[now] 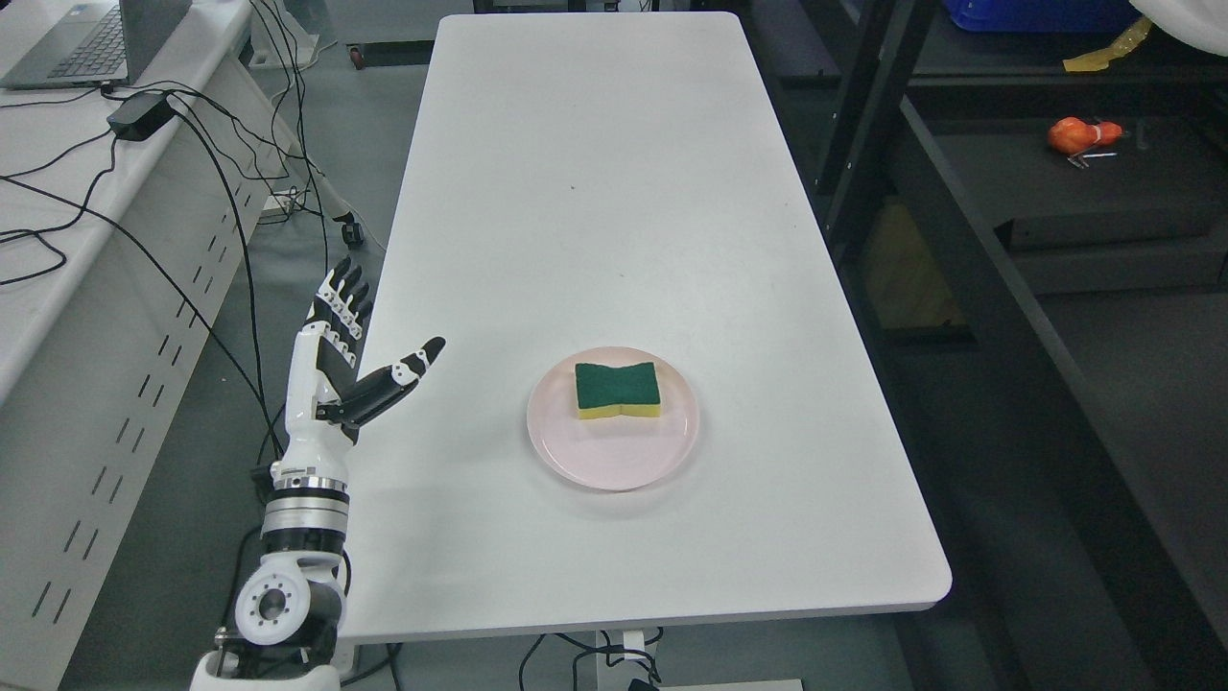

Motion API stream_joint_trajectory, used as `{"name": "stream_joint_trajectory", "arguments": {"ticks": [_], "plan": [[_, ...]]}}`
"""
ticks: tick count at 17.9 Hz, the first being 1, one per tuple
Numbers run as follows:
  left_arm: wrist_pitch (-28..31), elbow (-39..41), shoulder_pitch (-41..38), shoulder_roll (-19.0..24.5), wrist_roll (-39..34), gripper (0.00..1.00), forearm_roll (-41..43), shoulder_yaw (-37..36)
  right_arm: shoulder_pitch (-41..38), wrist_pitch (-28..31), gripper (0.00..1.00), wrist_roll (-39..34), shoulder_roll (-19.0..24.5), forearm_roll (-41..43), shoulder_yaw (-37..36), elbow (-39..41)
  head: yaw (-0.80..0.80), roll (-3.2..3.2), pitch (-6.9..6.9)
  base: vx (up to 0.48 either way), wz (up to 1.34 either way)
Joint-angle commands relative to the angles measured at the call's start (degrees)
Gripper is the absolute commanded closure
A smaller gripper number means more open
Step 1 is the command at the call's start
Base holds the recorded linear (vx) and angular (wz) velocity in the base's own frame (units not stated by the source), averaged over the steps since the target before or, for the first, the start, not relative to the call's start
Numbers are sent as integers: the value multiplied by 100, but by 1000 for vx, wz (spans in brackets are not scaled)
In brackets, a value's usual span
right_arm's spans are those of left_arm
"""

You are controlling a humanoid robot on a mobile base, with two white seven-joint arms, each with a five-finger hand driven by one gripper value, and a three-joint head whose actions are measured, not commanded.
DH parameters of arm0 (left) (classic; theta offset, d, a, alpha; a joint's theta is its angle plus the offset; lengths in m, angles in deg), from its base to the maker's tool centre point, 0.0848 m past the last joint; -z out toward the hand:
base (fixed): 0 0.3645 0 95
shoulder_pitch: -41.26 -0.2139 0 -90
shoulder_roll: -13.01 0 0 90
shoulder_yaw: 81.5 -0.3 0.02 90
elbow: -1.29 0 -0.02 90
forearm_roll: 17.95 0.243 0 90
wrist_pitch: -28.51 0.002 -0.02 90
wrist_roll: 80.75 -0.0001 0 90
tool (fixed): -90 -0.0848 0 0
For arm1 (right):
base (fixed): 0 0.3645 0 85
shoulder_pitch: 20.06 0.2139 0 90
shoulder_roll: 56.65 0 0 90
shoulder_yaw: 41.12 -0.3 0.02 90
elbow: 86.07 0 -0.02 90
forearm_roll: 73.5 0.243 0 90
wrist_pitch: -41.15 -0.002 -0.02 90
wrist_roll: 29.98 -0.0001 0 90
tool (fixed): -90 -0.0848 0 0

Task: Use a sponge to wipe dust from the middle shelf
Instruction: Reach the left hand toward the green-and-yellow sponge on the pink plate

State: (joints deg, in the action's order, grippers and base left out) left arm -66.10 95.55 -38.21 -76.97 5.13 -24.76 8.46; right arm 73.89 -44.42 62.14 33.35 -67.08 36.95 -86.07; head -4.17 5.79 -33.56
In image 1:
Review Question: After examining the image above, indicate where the yellow tape piece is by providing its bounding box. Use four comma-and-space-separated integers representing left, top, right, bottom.
1062, 17, 1154, 74

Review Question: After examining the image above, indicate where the white perforated side desk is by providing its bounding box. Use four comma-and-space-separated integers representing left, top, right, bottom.
1, 1, 279, 690

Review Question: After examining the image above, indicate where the blue plastic bin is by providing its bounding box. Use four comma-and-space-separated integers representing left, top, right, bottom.
942, 1, 1141, 34

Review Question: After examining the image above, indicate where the orange plastic bag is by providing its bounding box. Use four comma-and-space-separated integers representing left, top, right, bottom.
1047, 117, 1124, 155

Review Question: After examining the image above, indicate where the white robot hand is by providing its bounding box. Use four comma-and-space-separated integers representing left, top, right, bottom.
273, 255, 446, 481

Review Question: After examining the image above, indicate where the grey laptop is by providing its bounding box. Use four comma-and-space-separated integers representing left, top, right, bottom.
2, 1, 193, 90

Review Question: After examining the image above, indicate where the pink round plate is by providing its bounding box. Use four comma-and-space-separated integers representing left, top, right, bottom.
527, 346, 700, 491

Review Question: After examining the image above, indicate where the yellow green sponge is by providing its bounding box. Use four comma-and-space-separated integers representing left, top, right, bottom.
573, 362, 662, 420

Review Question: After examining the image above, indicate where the black metal shelf rack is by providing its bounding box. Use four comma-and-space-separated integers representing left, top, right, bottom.
745, 1, 1226, 690

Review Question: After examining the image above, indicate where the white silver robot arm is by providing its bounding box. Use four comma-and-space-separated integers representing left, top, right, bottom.
190, 258, 446, 690

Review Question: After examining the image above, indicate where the black power adapter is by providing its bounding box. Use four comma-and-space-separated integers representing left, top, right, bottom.
106, 91, 177, 144

